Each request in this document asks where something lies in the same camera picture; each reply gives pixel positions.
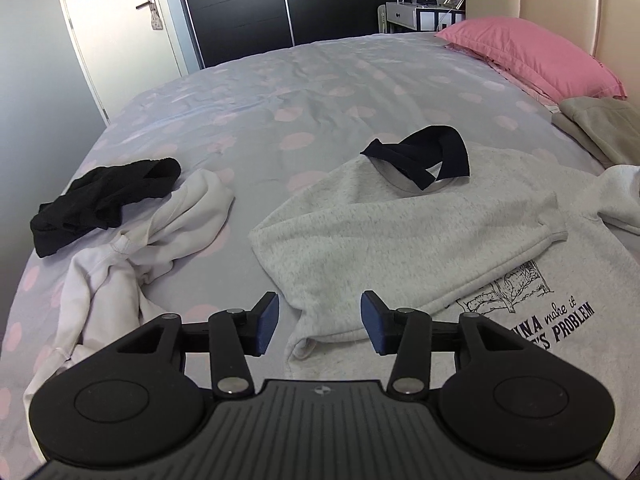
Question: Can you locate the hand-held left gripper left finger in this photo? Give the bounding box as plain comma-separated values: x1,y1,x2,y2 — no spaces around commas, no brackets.
117,291,280,402

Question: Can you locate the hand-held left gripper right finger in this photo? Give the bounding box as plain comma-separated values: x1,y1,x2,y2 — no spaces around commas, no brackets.
360,290,524,402

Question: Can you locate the light grey printed sweatshirt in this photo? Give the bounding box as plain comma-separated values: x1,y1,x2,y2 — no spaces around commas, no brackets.
248,147,640,480

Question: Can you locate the white crumpled garment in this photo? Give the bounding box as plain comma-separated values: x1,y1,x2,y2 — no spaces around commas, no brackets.
22,167,236,448

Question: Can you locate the black underwear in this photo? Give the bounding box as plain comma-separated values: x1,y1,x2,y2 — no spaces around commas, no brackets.
360,125,471,192

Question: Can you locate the black crumpled garment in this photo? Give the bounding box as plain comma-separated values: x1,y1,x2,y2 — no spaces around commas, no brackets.
30,157,182,258

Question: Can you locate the beige folded garment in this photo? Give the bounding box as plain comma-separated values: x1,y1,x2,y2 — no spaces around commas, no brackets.
551,95,640,170

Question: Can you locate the pink pillow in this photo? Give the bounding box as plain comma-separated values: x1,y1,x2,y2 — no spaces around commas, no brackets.
435,16,628,103

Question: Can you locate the white side table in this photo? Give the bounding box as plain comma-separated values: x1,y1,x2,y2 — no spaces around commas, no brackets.
385,1,468,34

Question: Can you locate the black wardrobe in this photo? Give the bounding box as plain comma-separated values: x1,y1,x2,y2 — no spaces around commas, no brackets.
177,0,401,68

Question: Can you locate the white door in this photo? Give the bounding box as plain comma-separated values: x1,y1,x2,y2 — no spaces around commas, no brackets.
52,0,188,123

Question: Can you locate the beige padded headboard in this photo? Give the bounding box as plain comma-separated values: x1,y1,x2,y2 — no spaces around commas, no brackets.
465,0,640,96

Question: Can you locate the metal door handle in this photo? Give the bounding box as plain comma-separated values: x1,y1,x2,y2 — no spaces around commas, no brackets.
136,0,164,31

